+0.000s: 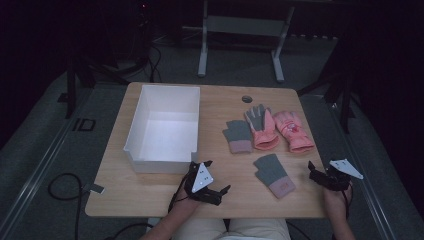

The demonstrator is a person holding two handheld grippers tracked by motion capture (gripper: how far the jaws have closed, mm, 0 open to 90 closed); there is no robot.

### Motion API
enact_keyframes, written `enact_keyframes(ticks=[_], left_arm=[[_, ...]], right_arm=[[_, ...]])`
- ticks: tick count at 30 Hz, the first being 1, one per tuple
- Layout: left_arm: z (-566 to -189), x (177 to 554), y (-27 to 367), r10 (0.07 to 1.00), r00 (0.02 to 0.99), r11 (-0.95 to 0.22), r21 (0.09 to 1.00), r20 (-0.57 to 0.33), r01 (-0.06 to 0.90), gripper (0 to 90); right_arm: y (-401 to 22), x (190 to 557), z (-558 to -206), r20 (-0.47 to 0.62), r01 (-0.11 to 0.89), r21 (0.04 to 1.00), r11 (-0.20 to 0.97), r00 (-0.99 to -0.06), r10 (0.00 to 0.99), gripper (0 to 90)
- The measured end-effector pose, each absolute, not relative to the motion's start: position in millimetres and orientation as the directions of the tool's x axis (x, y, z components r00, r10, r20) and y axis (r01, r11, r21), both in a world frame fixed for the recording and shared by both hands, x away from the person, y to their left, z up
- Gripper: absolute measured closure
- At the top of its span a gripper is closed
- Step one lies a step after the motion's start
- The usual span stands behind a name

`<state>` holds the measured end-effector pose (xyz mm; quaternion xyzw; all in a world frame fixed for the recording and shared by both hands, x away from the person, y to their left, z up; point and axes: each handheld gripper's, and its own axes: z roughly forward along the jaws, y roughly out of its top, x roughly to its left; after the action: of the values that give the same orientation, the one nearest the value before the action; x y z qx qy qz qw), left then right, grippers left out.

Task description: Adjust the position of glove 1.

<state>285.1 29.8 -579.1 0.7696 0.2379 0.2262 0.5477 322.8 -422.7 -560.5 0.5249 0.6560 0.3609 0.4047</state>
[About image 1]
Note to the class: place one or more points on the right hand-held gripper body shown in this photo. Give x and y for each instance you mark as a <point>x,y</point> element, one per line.
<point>333,180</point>

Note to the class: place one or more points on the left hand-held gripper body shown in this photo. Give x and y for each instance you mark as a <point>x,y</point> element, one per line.
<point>202,180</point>

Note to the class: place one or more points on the grey knit glove labelled cuff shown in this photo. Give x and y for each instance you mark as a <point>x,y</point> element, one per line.
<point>273,173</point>

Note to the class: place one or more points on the pink ski glove with print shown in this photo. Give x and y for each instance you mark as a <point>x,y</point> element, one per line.
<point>293,131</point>

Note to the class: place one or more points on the grey knit glove plain cuff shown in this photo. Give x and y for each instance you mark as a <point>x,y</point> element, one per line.
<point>238,135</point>

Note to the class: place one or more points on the white storage box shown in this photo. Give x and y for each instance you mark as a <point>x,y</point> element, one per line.
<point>166,136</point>

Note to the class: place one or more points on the pink ski glove grey palm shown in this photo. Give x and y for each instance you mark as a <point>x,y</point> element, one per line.
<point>263,133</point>

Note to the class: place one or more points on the person's right hand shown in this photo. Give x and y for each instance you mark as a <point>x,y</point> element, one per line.
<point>335,201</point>

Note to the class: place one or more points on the person's left hand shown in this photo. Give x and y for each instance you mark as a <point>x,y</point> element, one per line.
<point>186,205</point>

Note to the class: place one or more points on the person's beige pants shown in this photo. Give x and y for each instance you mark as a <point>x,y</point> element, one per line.
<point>233,230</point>

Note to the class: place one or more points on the black tripod stand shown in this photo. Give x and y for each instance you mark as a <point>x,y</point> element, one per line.
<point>83,71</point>
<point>336,90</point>

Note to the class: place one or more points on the grey table edge clip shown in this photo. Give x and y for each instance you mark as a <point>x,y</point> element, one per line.
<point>95,188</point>

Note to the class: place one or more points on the metal floor rail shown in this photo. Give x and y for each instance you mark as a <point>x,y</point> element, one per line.
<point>366,186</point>
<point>36,170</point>

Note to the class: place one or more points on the white metal desk frame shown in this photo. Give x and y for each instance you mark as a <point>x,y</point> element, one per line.
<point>245,26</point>

